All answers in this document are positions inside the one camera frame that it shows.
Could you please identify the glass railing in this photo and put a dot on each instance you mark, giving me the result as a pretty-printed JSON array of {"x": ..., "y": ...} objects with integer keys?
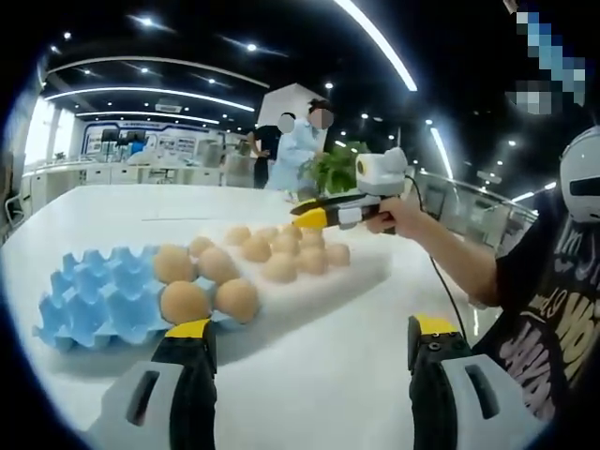
[{"x": 469, "y": 206}]

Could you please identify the white worn device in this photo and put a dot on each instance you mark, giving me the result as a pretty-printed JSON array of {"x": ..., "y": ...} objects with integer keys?
[{"x": 583, "y": 169}]

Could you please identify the white foam egg holder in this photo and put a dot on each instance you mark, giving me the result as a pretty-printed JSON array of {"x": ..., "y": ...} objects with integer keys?
[{"x": 356, "y": 281}]

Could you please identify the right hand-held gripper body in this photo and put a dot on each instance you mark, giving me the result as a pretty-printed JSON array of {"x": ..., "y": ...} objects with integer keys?
[{"x": 382, "y": 171}]

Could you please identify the group of brown eggs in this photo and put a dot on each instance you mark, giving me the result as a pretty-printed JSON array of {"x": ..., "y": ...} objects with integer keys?
[{"x": 280, "y": 269}]

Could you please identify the blue egg tray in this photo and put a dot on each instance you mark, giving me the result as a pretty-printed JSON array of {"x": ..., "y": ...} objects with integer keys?
[{"x": 94, "y": 300}]

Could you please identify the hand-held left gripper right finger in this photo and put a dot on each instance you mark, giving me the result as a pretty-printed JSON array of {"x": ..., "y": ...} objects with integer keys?
[{"x": 431, "y": 389}]

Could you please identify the blue-framed display wall panel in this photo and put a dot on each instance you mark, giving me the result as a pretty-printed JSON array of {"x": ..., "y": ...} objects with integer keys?
[{"x": 108, "y": 145}]

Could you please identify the row of white cabinets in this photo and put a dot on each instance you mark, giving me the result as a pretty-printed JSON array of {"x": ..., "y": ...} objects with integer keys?
[{"x": 94, "y": 175}]

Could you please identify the grey office chair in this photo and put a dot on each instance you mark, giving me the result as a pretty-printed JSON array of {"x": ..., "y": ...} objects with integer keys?
[{"x": 14, "y": 208}]

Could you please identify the green potted plant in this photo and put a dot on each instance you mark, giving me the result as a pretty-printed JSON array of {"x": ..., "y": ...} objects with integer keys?
[{"x": 335, "y": 169}]

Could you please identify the single brown egg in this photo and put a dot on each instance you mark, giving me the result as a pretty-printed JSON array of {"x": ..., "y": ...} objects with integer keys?
[
  {"x": 236, "y": 300},
  {"x": 173, "y": 262},
  {"x": 201, "y": 244},
  {"x": 185, "y": 300},
  {"x": 218, "y": 265}
]

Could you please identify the white square pillar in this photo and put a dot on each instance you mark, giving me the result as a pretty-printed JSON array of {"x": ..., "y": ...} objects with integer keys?
[{"x": 281, "y": 100}]

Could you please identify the white table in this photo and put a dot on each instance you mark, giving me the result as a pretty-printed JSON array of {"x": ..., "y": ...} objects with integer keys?
[{"x": 117, "y": 220}]

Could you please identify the person's right hand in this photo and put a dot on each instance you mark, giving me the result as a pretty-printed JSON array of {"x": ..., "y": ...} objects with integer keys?
[{"x": 405, "y": 215}]

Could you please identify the long white ceiling light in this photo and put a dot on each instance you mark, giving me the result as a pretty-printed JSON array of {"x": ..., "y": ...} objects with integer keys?
[{"x": 375, "y": 42}]

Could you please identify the operator in black shirt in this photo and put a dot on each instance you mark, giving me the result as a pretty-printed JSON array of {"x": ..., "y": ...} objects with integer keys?
[{"x": 553, "y": 300}]

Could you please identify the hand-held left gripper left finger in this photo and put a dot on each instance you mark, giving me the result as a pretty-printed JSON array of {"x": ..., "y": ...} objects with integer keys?
[{"x": 187, "y": 375}]

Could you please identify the ceiling air conditioner vent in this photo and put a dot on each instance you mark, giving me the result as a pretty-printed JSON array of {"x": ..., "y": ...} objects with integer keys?
[{"x": 168, "y": 107}]

